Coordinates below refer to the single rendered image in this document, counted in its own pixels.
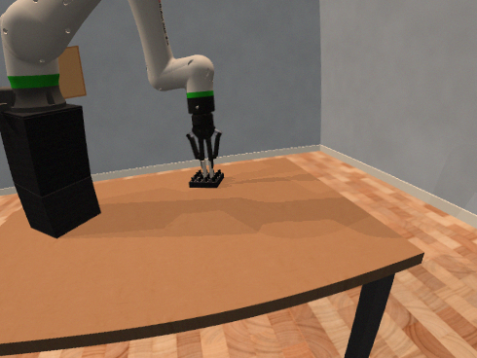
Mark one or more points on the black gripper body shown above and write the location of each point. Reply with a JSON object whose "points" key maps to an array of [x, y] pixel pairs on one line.
{"points": [[202, 123]]}

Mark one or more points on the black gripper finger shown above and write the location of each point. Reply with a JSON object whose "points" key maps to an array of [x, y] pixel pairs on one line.
{"points": [[212, 156], [198, 155]]}

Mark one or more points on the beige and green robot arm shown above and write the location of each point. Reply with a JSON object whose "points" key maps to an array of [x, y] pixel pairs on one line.
{"points": [[40, 31]]}

